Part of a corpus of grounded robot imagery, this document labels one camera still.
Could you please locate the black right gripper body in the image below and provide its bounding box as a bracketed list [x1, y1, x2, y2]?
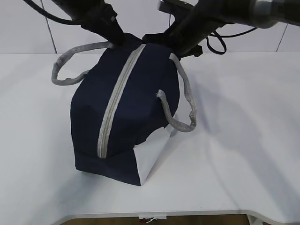
[142, 15, 203, 58]

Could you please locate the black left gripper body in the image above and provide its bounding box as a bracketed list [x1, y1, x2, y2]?
[67, 0, 117, 30]

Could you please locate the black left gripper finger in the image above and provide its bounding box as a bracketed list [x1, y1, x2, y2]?
[92, 20, 125, 45]

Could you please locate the navy blue lunch bag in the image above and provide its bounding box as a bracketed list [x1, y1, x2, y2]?
[52, 33, 197, 186]

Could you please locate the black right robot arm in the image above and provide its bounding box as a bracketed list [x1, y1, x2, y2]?
[142, 0, 300, 58]

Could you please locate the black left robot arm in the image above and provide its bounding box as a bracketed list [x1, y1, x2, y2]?
[53, 0, 125, 45]

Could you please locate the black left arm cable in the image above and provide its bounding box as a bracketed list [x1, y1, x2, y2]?
[22, 0, 83, 26]

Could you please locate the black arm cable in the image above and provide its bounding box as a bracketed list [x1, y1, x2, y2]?
[22, 0, 83, 26]
[206, 23, 258, 55]

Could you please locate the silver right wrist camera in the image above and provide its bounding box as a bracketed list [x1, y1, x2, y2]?
[157, 0, 194, 15]

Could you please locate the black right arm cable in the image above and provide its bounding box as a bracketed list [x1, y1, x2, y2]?
[206, 23, 258, 55]

